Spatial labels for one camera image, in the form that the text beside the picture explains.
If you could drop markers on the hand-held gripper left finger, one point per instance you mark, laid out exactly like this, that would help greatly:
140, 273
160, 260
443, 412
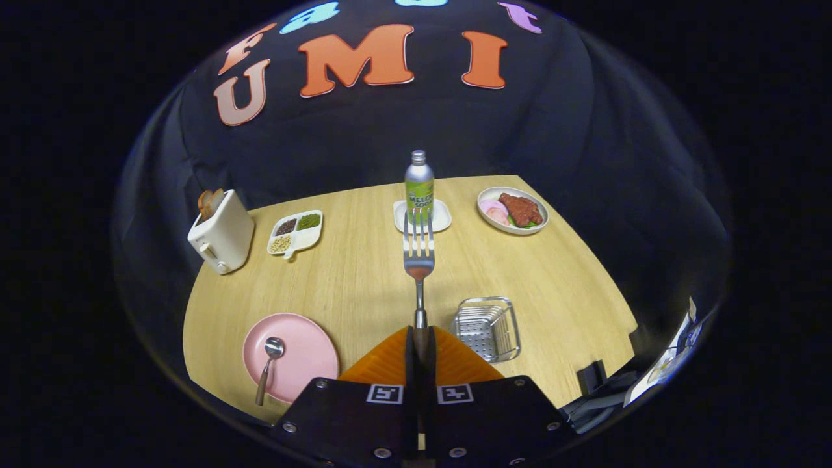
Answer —
409, 374

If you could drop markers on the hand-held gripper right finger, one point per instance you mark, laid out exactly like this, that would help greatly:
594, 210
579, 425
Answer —
431, 374

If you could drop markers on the pink round plate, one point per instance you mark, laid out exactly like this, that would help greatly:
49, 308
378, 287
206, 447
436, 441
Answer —
305, 357

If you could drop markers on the white square coaster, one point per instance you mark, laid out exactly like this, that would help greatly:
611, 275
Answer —
442, 218

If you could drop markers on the small black block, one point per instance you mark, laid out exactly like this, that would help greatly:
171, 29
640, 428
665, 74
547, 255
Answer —
591, 377

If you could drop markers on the white divided dish of beans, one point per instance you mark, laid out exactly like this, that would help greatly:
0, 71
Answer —
305, 237

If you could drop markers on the green soda bottle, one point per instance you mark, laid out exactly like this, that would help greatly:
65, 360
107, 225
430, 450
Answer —
419, 188

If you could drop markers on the white plate of food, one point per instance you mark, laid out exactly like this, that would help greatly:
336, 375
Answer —
520, 209

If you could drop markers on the cream white toaster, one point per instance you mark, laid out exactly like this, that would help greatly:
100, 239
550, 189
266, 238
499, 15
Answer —
227, 234

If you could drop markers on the brown toast slice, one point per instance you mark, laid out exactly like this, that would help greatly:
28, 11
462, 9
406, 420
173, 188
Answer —
217, 200
204, 203

